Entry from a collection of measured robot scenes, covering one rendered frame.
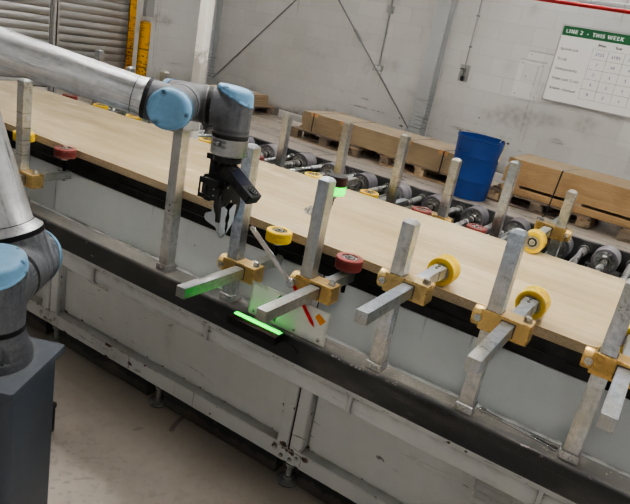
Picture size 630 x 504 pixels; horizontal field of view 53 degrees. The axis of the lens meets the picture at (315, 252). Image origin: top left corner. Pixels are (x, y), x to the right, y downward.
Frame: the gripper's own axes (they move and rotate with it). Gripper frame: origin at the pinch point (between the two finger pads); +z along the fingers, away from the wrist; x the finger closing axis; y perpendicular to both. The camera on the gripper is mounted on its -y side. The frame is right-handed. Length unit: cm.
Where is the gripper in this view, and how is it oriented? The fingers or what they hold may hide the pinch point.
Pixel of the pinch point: (223, 233)
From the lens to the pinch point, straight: 164.1
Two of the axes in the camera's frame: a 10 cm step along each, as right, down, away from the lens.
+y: -8.4, -3.2, 4.3
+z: -1.8, 9.3, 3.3
